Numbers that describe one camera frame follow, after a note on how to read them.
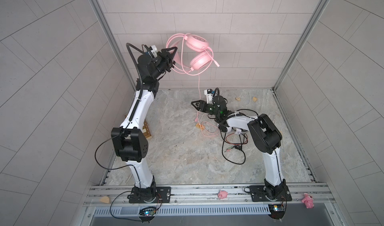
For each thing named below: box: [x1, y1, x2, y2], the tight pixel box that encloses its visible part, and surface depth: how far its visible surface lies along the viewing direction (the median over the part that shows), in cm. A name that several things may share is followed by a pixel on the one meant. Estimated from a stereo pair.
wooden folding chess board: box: [142, 119, 153, 140], surface depth 91 cm
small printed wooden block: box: [196, 123, 205, 130], surface depth 95 cm
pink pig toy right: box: [301, 192, 315, 209], surface depth 69 cm
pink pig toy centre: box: [217, 189, 229, 199], surface depth 72 cm
